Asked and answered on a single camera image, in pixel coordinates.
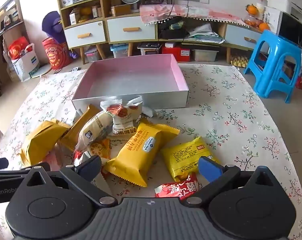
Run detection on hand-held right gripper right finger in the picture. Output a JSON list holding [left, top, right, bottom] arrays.
[[185, 156, 286, 204]]

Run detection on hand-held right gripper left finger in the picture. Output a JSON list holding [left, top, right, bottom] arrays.
[[16, 155, 117, 207]]

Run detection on small red white packet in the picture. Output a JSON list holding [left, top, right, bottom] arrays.
[[73, 150, 91, 167]]

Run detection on orange printed snack packet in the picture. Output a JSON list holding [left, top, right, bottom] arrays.
[[88, 138, 112, 161]]

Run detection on clear rice cracker packet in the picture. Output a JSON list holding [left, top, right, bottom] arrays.
[[76, 110, 114, 153]]

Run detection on large yellow biscuit packet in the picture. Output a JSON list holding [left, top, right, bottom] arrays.
[[104, 118, 181, 187]]

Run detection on red packet white lettering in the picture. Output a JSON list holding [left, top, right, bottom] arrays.
[[154, 172, 200, 201]]

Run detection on yellow pleated snack packet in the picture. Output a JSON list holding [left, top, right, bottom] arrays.
[[20, 120, 72, 167]]

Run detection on white packet black lettering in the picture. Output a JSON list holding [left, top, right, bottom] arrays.
[[112, 96, 143, 135]]

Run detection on white packet red print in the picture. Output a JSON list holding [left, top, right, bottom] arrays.
[[100, 100, 132, 120]]

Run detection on small silver blue wrapper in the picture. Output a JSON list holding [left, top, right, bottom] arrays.
[[141, 106, 158, 118]]

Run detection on silver box pink inside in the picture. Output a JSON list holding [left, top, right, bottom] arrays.
[[71, 54, 191, 109]]

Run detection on floral tablecloth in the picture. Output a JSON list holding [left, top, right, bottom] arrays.
[[0, 62, 302, 240]]

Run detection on round white tray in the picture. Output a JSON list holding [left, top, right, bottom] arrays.
[[31, 65, 52, 78]]

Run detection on white paper shopping bag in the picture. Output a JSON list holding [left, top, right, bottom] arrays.
[[11, 42, 40, 82]]

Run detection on yellow egg tray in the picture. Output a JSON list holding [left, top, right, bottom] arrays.
[[230, 54, 249, 67]]

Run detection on clear box pink contents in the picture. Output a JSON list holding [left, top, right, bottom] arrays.
[[84, 46, 100, 63]]

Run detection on clear plastic storage box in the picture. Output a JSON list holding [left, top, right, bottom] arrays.
[[192, 49, 219, 62]]

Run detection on red gift bag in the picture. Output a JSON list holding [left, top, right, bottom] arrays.
[[8, 36, 30, 60]]

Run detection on red gold printed bag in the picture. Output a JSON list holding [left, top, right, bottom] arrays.
[[42, 37, 73, 71]]

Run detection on blue lid storage box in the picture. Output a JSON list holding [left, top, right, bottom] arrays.
[[109, 44, 129, 58]]

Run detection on red box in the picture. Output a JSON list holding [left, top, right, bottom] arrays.
[[162, 46, 191, 62]]

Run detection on black and white device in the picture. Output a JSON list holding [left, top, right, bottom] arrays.
[[137, 42, 163, 56]]

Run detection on loose pile of papers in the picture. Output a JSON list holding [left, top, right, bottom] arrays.
[[188, 24, 226, 43]]

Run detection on brown wooden rack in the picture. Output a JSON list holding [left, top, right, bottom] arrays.
[[0, 0, 29, 98]]

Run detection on low wooden console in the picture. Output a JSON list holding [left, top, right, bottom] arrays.
[[104, 12, 269, 64]]

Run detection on black bag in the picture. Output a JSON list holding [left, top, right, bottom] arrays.
[[158, 17, 189, 40]]

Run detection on blue plastic stool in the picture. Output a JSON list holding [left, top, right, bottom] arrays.
[[244, 29, 302, 104]]

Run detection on purple plush toy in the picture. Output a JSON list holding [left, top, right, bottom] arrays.
[[41, 11, 66, 45]]

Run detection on glass jar with oranges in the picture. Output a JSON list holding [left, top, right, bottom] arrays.
[[243, 15, 259, 27]]

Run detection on yellow fruit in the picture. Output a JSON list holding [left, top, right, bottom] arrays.
[[79, 7, 93, 22]]

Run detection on pink fringed cloth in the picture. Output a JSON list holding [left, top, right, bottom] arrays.
[[139, 4, 245, 27]]

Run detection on flat cardboard box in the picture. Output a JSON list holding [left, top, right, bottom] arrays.
[[110, 4, 132, 17]]

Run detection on black microwave oven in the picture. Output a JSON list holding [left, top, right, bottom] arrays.
[[277, 11, 302, 48]]

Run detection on white printed box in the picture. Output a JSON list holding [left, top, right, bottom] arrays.
[[262, 5, 281, 34]]

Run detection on white drawer orange handle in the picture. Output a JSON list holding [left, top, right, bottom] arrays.
[[64, 20, 106, 49], [107, 16, 156, 43]]

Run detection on pale blue drawer wooden handle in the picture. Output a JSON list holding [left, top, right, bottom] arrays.
[[225, 24, 264, 49]]

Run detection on black power cable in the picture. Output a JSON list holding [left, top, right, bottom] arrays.
[[170, 0, 190, 42]]

